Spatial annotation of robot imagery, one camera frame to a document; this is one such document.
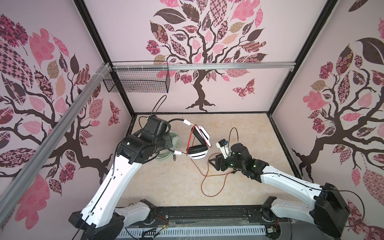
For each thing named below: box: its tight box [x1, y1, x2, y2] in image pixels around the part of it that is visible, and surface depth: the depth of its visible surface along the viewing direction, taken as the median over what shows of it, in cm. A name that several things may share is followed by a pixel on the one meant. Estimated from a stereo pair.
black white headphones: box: [168, 118, 212, 160], surface depth 64 cm
